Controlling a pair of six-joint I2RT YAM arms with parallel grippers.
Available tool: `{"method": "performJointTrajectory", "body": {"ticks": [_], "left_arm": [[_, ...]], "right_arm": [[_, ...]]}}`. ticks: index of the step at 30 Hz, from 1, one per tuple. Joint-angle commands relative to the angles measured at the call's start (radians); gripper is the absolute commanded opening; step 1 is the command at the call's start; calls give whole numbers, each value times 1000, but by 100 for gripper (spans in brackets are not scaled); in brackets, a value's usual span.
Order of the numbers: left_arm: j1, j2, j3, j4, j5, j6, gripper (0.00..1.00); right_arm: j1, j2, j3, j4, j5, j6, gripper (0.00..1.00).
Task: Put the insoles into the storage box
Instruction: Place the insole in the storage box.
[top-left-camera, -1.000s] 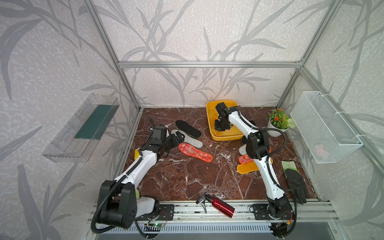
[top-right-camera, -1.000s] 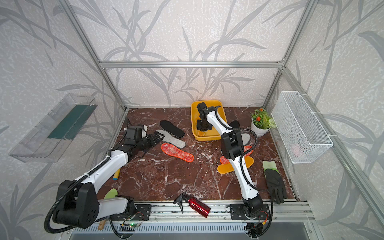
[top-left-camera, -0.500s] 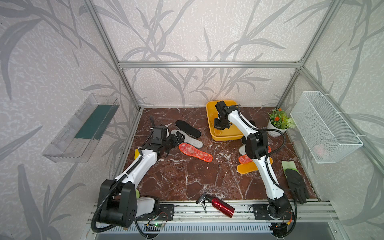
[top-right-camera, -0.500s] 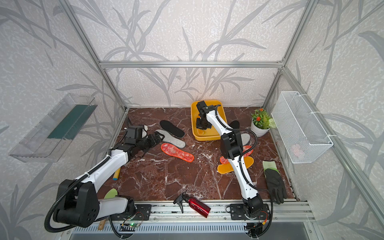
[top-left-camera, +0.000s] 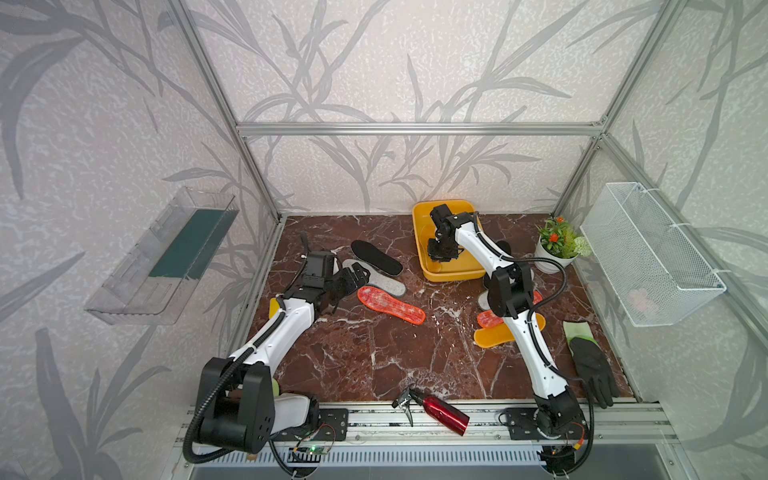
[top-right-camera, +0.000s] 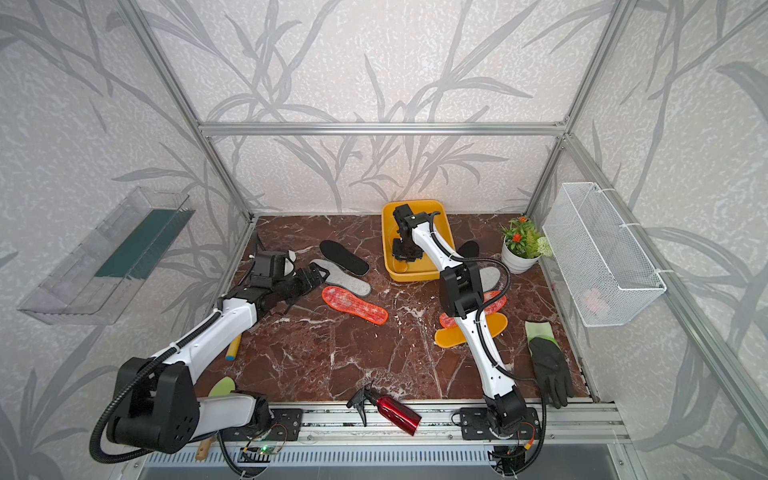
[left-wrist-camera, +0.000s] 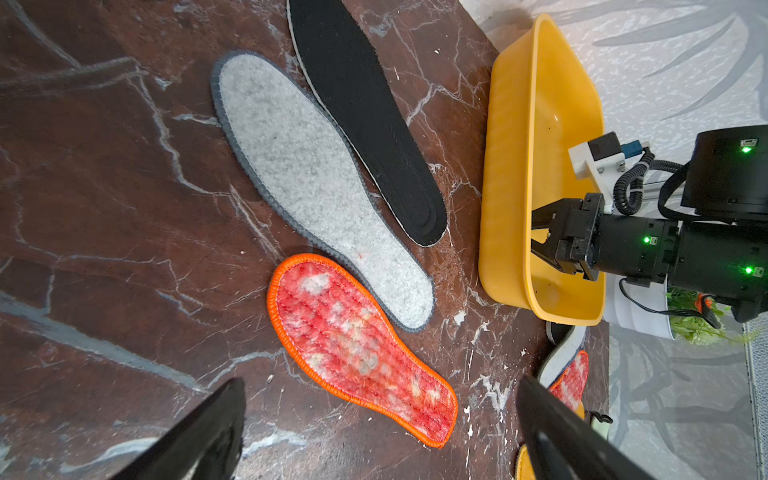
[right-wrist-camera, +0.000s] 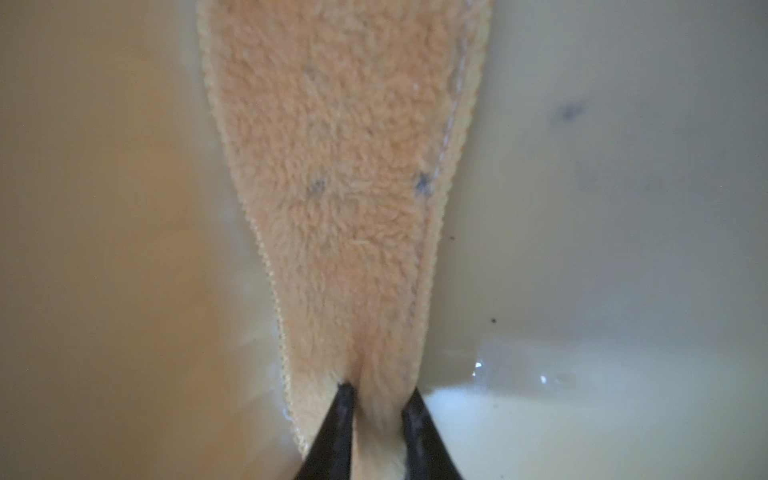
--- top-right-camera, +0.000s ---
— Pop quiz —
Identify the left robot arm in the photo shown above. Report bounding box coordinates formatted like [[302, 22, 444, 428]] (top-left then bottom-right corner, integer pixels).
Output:
[[89, 251, 330, 464]]

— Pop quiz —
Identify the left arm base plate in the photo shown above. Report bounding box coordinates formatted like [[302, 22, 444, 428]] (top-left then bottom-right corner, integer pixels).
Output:
[[231, 408, 304, 442]]

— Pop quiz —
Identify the yellow plastic storage box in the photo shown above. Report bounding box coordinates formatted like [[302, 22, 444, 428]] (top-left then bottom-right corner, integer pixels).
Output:
[[381, 200, 456, 283]]

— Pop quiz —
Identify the black insole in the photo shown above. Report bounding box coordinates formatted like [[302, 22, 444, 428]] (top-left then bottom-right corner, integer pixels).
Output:
[[319, 240, 370, 276], [457, 240, 480, 258]]

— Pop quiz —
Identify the grey felt insole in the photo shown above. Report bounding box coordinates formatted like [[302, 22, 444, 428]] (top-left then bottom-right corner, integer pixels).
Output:
[[480, 266, 501, 292], [311, 259, 372, 297]]

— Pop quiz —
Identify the potted plant white pot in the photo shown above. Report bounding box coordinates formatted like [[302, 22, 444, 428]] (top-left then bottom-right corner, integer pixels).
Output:
[[501, 216, 553, 274]]

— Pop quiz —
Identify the red patterned insole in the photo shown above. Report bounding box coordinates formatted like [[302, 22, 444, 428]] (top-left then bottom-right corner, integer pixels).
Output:
[[439, 290, 507, 329], [321, 286, 389, 325]]

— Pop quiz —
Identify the white wire mesh basket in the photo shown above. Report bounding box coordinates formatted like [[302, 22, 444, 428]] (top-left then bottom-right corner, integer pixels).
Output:
[[543, 182, 666, 327]]

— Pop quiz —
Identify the yellow scraper tool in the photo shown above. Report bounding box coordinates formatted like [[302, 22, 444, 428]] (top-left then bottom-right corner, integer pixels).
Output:
[[225, 335, 242, 361]]

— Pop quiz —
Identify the yellow insole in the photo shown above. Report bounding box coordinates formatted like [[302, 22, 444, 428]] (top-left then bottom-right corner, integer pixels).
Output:
[[434, 312, 508, 348]]

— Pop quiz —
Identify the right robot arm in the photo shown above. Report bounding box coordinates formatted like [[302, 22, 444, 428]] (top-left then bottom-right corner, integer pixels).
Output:
[[393, 203, 528, 438]]

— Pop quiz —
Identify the grey felt insole right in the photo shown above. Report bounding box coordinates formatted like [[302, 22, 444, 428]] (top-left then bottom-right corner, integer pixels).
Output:
[[480, 266, 501, 292]]

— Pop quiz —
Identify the grey felt insole left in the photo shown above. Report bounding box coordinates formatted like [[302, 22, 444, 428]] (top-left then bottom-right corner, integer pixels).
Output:
[[311, 259, 372, 297]]

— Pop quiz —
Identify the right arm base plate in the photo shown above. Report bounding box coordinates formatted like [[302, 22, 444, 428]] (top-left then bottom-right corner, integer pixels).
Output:
[[458, 407, 541, 442]]

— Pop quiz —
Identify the clear plastic wall shelf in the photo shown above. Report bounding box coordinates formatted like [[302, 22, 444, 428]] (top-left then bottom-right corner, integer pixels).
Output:
[[18, 187, 195, 326]]

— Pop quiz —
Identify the black insole right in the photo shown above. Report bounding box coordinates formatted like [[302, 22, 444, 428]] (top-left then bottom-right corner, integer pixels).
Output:
[[457, 240, 480, 258]]

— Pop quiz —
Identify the black insole left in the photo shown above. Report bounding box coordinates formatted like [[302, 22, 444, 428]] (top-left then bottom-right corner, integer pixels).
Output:
[[319, 240, 370, 276]]

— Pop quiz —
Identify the black green work glove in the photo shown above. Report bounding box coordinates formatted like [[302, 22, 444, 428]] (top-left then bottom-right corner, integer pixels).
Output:
[[525, 322, 575, 409]]

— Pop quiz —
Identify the wooden handle tool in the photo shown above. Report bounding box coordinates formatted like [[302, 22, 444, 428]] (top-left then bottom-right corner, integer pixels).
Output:
[[195, 437, 214, 462]]

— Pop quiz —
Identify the green insole piece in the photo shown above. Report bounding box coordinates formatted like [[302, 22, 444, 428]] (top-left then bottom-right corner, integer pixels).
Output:
[[208, 377, 236, 397]]

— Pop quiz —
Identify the red spray bottle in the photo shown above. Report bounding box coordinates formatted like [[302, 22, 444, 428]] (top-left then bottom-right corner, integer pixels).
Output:
[[346, 384, 422, 436]]

